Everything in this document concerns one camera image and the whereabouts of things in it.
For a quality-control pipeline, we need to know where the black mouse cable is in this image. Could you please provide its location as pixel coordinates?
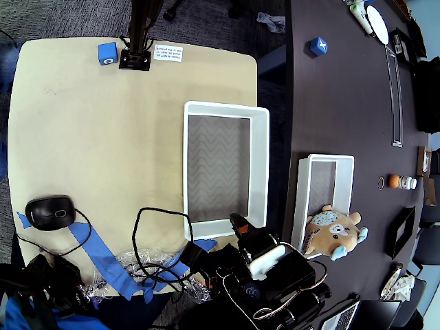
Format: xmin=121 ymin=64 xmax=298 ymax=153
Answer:
xmin=15 ymin=208 xmax=94 ymax=258

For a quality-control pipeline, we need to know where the right forearm blue sleeve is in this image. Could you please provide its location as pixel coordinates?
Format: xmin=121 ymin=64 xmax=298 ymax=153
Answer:
xmin=51 ymin=307 xmax=104 ymax=330

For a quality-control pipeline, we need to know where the small white plastic bin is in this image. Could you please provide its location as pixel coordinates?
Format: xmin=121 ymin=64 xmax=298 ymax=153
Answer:
xmin=290 ymin=153 xmax=355 ymax=257

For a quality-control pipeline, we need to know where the black camera stand pole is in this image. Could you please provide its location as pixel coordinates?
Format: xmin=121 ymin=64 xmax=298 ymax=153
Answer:
xmin=118 ymin=0 xmax=163 ymax=72

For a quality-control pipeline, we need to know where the flat brown cardboard piece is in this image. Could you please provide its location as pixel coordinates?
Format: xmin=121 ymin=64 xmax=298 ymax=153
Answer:
xmin=422 ymin=177 xmax=437 ymax=207

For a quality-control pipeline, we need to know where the black webcam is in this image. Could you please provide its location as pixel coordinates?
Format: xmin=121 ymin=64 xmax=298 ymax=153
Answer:
xmin=179 ymin=241 xmax=204 ymax=274

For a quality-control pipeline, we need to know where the crumpled white tissue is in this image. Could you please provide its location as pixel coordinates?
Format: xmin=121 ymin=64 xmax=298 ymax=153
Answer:
xmin=391 ymin=274 xmax=416 ymax=303

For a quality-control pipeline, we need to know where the grey cloth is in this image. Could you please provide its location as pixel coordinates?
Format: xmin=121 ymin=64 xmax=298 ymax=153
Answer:
xmin=256 ymin=12 xmax=287 ymax=34

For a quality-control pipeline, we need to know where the black webcam cable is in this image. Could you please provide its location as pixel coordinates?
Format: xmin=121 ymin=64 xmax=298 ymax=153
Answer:
xmin=132 ymin=206 xmax=195 ymax=304

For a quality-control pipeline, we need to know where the blue cube with white X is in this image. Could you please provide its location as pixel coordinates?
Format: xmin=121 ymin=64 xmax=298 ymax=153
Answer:
xmin=309 ymin=36 xmax=329 ymax=56

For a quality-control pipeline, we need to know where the white round plate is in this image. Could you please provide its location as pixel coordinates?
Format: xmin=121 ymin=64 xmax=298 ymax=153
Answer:
xmin=364 ymin=3 xmax=391 ymax=45

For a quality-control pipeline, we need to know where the patterned snack wrapper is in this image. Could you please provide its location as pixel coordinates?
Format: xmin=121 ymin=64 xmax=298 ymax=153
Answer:
xmin=379 ymin=263 xmax=404 ymax=299

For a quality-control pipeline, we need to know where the white pill bottle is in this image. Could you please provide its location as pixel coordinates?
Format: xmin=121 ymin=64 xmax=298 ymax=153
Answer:
xmin=398 ymin=175 xmax=418 ymax=190

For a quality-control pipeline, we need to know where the short blue tape strip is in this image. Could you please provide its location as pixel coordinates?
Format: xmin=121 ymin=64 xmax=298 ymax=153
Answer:
xmin=142 ymin=239 xmax=219 ymax=303

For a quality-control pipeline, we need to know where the blue cube with white ring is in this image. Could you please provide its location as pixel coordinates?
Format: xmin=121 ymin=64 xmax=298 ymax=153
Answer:
xmin=97 ymin=41 xmax=119 ymax=66

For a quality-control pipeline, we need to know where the brown cardboard box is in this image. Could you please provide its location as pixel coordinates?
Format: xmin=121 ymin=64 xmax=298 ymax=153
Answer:
xmin=416 ymin=146 xmax=432 ymax=178

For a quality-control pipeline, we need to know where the small blue tape piece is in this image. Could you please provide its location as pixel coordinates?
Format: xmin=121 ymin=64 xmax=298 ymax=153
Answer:
xmin=16 ymin=211 xmax=32 ymax=230

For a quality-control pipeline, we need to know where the white printed paper note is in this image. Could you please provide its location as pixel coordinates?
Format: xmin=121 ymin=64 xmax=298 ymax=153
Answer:
xmin=153 ymin=43 xmax=184 ymax=64

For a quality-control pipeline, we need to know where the open laptop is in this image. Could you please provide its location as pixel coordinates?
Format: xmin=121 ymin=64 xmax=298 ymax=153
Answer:
xmin=321 ymin=298 xmax=403 ymax=330

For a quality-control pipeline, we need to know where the clear crinkled plastic wrap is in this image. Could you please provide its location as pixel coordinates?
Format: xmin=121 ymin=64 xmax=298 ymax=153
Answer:
xmin=82 ymin=249 xmax=212 ymax=305

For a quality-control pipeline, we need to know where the white bottle green cap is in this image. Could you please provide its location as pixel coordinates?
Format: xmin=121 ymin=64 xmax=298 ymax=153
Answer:
xmin=349 ymin=2 xmax=375 ymax=35

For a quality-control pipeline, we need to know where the black computer mouse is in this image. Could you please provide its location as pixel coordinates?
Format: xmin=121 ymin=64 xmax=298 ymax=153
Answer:
xmin=25 ymin=195 xmax=77 ymax=232

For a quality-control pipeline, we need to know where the large white plastic bin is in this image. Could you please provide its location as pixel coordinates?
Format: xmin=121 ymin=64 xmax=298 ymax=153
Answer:
xmin=182 ymin=100 xmax=270 ymax=241

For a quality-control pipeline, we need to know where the tan plush bear toy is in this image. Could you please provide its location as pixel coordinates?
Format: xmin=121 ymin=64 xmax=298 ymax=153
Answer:
xmin=301 ymin=204 xmax=369 ymax=262

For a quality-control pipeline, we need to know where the long blue tape strip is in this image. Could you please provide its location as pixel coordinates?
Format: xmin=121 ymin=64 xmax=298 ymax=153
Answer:
xmin=67 ymin=221 xmax=144 ymax=302

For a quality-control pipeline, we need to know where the black rectangular tray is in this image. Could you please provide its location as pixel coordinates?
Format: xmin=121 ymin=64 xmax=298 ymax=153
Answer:
xmin=384 ymin=206 xmax=417 ymax=261

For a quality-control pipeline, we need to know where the black open case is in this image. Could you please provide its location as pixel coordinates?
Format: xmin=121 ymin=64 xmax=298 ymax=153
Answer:
xmin=390 ymin=20 xmax=429 ymax=65

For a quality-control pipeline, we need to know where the black office chair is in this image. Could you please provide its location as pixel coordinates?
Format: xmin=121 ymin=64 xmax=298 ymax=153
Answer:
xmin=400 ymin=278 xmax=430 ymax=330
xmin=417 ymin=202 xmax=440 ymax=265

